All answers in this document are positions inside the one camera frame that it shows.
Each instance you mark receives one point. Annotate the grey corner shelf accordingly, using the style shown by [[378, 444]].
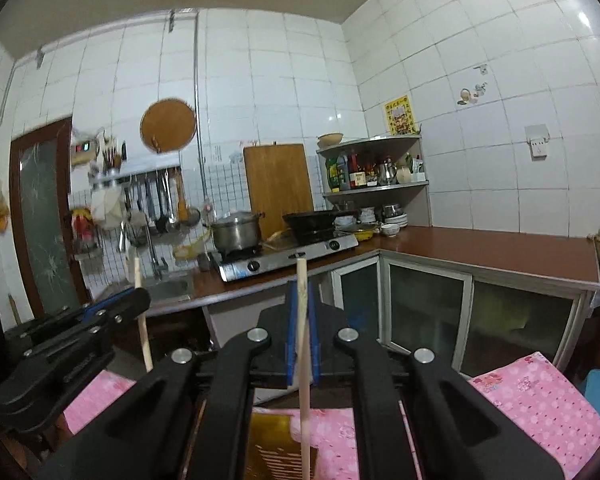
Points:
[[420, 205]]

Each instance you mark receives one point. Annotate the cutlery holder with knives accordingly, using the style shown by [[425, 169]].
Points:
[[112, 157]]

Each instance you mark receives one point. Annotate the black wok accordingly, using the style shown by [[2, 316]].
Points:
[[312, 225]]

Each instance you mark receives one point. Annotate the steel gas stove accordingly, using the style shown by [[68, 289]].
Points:
[[280, 260]]

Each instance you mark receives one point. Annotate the yellow wall poster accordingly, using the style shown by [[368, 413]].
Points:
[[398, 116]]

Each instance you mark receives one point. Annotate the yellow plastic bowl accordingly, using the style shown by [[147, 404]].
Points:
[[190, 250]]

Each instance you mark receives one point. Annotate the beige bowl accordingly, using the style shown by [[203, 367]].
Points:
[[330, 140]]

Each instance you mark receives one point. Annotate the white box with red display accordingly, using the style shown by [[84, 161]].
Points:
[[85, 149]]

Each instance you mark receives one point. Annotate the metal wall pipe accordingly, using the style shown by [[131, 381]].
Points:
[[195, 70]]

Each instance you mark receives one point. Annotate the steel faucet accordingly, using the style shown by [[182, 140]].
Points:
[[155, 260]]

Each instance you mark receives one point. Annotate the amber plastic chopstick holder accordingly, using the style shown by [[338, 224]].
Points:
[[272, 445]]

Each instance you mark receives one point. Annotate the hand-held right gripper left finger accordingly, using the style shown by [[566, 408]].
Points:
[[291, 340]]

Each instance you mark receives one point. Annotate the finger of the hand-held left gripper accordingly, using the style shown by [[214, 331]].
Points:
[[105, 303], [130, 305]]

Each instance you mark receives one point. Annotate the stack of white dishes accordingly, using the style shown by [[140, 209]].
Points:
[[395, 217]]

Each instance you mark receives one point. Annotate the row of hanging kitchen utensils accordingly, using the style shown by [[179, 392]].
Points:
[[162, 200]]

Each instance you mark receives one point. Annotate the white wall socket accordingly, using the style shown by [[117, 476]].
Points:
[[537, 142]]

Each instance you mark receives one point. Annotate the brown door with frosted glass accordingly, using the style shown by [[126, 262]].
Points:
[[45, 220]]

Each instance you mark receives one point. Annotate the steel sink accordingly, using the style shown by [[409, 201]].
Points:
[[165, 287]]

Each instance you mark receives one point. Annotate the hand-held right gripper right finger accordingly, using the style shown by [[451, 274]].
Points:
[[315, 355]]

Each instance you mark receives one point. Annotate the wall sticker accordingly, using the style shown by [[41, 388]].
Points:
[[472, 92]]

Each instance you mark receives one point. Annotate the rectangular wooden cutting board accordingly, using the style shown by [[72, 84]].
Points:
[[277, 185]]

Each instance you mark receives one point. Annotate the white hanging cloth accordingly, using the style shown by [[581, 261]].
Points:
[[107, 210]]

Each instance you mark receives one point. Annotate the steel pot with lid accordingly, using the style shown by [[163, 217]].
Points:
[[236, 235]]

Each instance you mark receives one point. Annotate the metal wall rack shelf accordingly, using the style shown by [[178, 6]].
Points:
[[130, 170]]

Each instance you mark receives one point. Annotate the round wooden board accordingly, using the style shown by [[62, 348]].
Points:
[[169, 124]]

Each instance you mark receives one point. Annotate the yellow dish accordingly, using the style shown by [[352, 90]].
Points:
[[362, 233]]

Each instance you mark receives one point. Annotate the kitchen counter with glass cabinets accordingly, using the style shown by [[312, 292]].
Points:
[[480, 250]]

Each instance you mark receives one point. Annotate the wooden chopstick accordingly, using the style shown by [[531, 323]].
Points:
[[305, 435], [145, 345]]

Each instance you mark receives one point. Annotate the pink floral tablecloth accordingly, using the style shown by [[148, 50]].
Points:
[[530, 405]]

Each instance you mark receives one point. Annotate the steel kettle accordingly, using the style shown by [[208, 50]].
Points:
[[387, 172]]

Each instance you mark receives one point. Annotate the row of condiment bottles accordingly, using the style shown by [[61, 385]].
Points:
[[347, 175]]

